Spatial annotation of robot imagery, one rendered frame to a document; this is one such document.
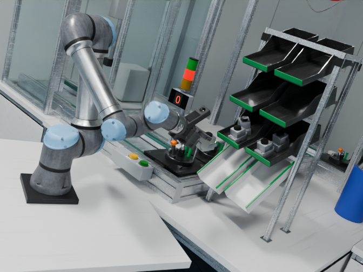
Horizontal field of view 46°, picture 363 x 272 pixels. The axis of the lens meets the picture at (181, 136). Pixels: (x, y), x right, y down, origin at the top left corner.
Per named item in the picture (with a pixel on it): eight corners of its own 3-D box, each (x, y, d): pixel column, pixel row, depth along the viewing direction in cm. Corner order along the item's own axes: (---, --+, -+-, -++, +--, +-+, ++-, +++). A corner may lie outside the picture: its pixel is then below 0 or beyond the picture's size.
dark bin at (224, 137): (237, 150, 168) (238, 134, 164) (216, 136, 178) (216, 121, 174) (287, 126, 181) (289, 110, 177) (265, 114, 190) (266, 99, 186)
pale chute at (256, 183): (248, 213, 164) (246, 207, 161) (226, 196, 174) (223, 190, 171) (297, 167, 171) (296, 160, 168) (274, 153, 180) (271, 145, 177)
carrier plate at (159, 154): (178, 178, 185) (180, 174, 185) (142, 154, 199) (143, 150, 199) (212, 172, 204) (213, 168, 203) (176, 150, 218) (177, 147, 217)
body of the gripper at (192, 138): (182, 140, 169) (163, 130, 160) (195, 122, 168) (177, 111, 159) (194, 150, 164) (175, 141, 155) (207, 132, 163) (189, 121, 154)
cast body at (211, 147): (202, 151, 171) (206, 137, 167) (195, 146, 173) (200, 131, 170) (217, 149, 176) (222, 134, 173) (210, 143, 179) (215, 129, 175)
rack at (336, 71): (267, 243, 174) (347, 53, 150) (202, 198, 195) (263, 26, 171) (290, 232, 190) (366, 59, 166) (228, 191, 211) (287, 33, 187)
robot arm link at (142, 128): (112, 121, 151) (136, 111, 145) (130, 118, 161) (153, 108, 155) (120, 142, 151) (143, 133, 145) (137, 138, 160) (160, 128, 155)
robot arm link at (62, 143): (32, 158, 155) (39, 124, 151) (58, 151, 167) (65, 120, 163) (55, 172, 151) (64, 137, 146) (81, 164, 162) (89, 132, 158)
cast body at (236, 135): (234, 146, 170) (235, 131, 166) (227, 141, 173) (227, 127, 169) (250, 138, 174) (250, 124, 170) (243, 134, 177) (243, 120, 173)
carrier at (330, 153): (348, 174, 270) (356, 157, 267) (314, 157, 284) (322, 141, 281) (361, 170, 289) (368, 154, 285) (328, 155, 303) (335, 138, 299)
